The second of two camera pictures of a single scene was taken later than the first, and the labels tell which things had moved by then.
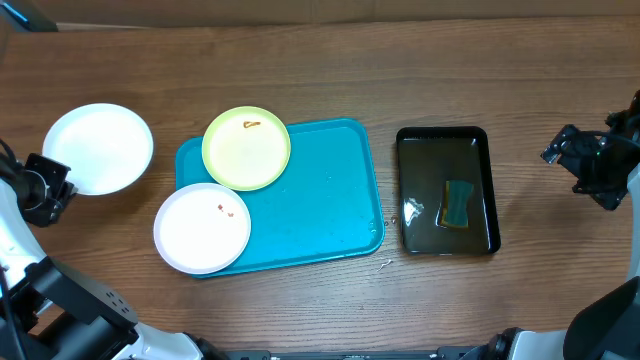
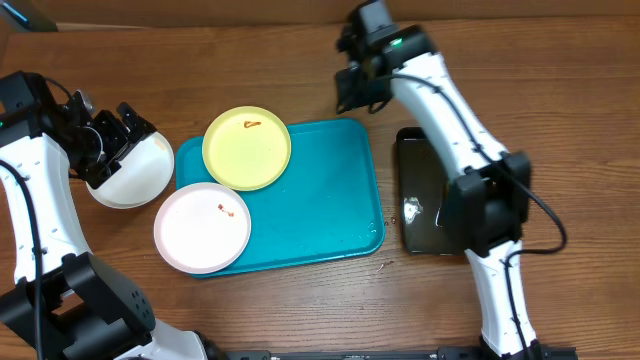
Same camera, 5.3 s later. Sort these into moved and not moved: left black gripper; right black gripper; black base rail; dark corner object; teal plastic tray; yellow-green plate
Moved: right black gripper; left black gripper
Not moved: yellow-green plate; teal plastic tray; black base rail; dark corner object
